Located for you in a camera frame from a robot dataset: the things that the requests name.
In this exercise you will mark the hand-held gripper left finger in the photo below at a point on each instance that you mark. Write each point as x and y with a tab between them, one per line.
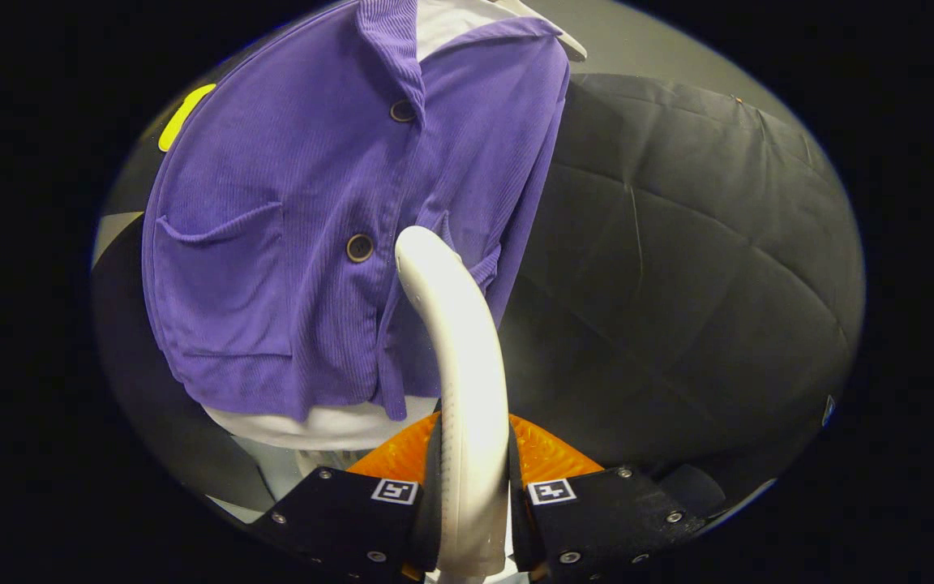
432	519

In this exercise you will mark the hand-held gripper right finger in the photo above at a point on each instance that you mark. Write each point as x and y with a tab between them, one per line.
520	519

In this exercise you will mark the white shirt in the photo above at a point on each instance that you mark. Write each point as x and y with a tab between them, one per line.
329	426

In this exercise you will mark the white garment steamer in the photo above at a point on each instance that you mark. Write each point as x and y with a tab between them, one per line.
467	365

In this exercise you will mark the white clothes hanger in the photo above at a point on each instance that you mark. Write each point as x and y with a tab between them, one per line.
568	45

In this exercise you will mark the black backdrop cloth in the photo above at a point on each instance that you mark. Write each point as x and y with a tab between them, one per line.
678	284

